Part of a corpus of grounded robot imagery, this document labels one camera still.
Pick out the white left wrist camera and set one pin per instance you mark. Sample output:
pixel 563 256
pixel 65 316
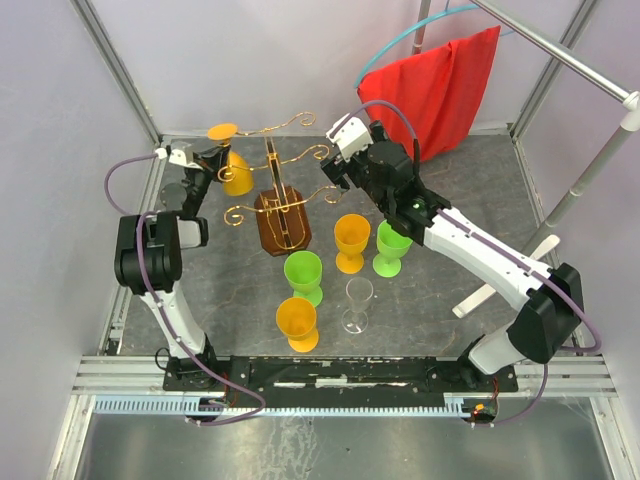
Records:
pixel 179 153

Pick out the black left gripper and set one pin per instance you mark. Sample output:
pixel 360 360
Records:
pixel 211 160

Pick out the white plastic strip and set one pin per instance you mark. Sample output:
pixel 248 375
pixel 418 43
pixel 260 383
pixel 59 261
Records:
pixel 504 270

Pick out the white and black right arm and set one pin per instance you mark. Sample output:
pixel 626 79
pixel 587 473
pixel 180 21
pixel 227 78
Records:
pixel 548 301

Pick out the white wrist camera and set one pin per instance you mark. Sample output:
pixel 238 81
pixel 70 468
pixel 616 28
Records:
pixel 353 137
pixel 179 153

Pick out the gold wire glass rack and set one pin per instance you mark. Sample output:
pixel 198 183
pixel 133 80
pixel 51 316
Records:
pixel 282 222

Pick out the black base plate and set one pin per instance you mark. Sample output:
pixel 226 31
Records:
pixel 358 383

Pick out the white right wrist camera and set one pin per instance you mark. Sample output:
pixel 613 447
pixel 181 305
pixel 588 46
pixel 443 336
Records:
pixel 353 137

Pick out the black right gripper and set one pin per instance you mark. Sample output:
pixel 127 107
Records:
pixel 337 167

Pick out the red cloth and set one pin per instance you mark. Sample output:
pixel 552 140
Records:
pixel 439 91

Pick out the orange plastic goblet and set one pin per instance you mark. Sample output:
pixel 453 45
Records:
pixel 296 318
pixel 351 233
pixel 235 174

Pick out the orange plastic goblet front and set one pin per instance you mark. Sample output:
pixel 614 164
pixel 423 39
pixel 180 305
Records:
pixel 296 318

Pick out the green plastic goblet front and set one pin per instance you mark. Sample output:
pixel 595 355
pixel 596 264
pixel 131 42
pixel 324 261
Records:
pixel 303 271

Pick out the green plastic goblet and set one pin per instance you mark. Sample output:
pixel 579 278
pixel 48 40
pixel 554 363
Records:
pixel 303 271
pixel 391 248

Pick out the clear wine glass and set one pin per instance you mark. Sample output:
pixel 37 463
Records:
pixel 359 292

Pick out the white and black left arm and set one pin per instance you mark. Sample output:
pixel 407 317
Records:
pixel 148 261

